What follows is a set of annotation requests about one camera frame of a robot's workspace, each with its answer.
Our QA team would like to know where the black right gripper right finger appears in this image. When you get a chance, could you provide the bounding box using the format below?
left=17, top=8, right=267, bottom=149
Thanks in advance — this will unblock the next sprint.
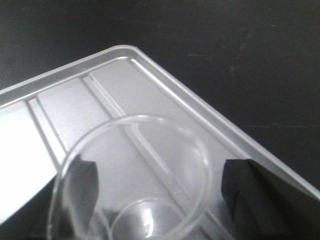
left=221, top=159, right=320, bottom=240

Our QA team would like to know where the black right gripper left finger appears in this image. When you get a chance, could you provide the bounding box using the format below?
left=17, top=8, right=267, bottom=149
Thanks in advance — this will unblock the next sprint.
left=0, top=155, right=99, bottom=240

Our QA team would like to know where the clear glass beaker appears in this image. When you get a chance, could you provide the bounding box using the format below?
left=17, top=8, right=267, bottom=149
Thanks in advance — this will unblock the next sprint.
left=47, top=115, right=212, bottom=240

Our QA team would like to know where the silver metal tray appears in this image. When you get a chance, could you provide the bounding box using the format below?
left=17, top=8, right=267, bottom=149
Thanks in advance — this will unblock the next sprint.
left=0, top=45, right=320, bottom=240

